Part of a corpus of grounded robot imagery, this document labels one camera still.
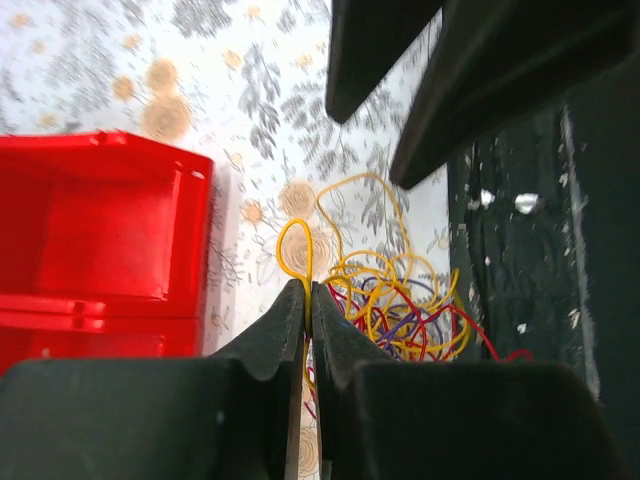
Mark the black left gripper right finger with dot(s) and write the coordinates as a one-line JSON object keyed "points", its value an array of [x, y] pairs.
{"points": [[379, 418]]}

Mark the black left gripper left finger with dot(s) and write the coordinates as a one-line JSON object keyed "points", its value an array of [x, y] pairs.
{"points": [[231, 415]]}

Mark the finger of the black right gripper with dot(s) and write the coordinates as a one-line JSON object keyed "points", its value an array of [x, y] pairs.
{"points": [[496, 61], [367, 38]]}

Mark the red plastic bin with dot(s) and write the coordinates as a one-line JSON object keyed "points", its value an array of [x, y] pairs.
{"points": [[108, 223], [81, 334]]}

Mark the floral table mat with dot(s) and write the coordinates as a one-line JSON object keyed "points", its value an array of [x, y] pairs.
{"points": [[241, 83]]}

